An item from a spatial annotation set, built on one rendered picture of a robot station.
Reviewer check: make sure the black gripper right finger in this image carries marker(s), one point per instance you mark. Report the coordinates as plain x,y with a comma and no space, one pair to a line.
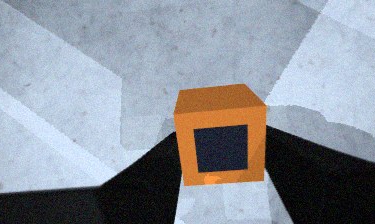
318,184

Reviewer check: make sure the orange block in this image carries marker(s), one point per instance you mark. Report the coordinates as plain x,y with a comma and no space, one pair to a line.
221,133

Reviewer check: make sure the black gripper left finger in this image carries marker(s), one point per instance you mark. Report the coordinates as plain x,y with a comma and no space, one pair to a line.
146,192

